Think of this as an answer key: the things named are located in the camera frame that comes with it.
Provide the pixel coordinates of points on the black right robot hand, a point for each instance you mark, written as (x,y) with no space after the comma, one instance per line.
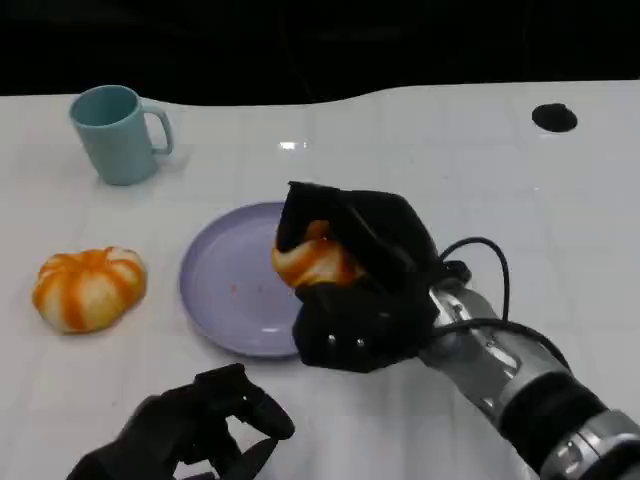
(370,280)

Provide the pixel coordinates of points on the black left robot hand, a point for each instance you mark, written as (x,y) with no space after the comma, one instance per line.
(200,430)

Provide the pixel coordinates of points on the orange and white bread roll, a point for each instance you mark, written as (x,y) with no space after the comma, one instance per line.
(90,290)
(315,260)

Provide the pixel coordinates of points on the lilac plate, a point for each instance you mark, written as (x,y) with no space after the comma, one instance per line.
(235,280)

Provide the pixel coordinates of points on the black round table grommet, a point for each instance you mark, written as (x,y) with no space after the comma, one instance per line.
(554,117)

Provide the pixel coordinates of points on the pale green mug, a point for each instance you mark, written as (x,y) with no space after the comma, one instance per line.
(120,134)

